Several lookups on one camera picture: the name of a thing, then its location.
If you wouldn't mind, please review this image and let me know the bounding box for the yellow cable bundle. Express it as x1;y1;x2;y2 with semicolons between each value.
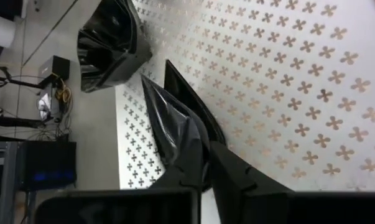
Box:
52;73;73;114

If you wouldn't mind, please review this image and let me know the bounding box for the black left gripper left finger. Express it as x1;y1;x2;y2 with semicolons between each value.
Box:
34;155;203;224

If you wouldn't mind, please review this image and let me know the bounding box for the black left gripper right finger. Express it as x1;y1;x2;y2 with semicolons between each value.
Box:
209;141;375;224

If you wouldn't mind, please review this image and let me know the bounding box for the black box with blue light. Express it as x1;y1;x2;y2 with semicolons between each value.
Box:
18;140;78;191

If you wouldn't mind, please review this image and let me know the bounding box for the black power supply box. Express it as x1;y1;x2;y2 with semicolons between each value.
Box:
37;55;71;88

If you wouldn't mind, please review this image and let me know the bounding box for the black wavy square plate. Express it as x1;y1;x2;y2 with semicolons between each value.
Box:
76;0;153;93

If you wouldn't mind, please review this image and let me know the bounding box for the black teardrop plate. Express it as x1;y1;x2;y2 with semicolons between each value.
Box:
164;59;228;147
141;73;211;192

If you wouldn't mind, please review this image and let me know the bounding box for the white perforated metal shelf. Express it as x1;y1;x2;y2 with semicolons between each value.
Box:
114;0;375;192

